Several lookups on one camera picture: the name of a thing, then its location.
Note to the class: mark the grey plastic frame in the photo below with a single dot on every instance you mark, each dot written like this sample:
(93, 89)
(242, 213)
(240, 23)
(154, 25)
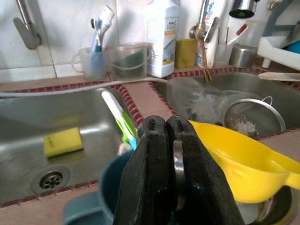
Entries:
(273, 21)

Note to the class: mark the yellow plastic colander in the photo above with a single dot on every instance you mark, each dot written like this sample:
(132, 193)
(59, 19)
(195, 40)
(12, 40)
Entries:
(246, 168)

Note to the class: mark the clear plastic bag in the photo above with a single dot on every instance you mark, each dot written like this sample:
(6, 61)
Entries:
(187, 93)

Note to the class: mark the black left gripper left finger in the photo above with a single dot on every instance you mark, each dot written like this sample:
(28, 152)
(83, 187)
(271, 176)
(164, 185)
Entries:
(150, 175)

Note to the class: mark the white toothpaste tube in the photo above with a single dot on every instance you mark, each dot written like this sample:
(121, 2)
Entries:
(107, 16)

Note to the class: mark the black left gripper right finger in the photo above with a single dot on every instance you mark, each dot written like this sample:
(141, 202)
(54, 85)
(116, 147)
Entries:
(201, 187)

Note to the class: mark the white detergent bottle yellow cap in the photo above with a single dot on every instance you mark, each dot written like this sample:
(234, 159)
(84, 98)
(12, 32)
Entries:
(161, 35)

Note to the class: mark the blue toothbrush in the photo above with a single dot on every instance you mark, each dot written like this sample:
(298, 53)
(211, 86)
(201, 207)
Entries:
(96, 39)

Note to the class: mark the light yellow sponge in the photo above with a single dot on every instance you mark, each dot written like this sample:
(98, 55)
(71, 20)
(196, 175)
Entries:
(63, 141)

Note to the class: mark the clear plastic utensil cup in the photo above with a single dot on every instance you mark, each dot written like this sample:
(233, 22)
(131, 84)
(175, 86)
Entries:
(222, 56)

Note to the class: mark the stainless steel bowl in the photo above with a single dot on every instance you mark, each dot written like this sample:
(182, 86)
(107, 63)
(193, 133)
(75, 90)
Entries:
(276, 211)

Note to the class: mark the clear plastic pail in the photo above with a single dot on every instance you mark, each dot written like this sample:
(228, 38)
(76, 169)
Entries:
(140, 54)

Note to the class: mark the stainless steel sink basin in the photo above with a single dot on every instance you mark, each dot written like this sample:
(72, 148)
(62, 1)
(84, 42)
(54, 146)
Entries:
(28, 122)
(253, 84)

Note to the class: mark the teal plastic mug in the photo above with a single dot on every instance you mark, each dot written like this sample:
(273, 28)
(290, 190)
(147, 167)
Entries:
(82, 211)

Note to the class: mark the green scouring pad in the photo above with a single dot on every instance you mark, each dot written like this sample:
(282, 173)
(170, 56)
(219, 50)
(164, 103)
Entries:
(127, 61)

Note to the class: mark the small steel cup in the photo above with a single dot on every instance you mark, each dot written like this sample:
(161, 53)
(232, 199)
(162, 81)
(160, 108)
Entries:
(242, 57)

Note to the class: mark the steel mesh strainer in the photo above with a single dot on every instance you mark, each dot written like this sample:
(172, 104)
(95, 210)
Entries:
(246, 112)

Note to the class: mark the white rice scraps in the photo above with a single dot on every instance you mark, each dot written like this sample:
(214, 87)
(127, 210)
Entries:
(245, 126)

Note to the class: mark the white dish rack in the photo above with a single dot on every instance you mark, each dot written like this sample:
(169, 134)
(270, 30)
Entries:
(274, 50)

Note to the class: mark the wooden rice paddle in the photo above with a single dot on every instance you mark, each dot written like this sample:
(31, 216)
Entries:
(279, 76)

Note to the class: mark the round sink drain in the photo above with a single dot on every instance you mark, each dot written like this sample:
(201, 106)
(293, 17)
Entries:
(50, 180)

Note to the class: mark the clear toothbrush cup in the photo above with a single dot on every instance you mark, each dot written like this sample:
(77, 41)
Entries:
(93, 68)

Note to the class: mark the blue plate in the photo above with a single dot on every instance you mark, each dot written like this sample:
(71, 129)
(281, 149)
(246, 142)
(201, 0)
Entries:
(294, 48)

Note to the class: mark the dark yellow sponge block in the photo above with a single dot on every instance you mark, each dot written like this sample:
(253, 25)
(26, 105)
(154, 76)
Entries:
(185, 54)

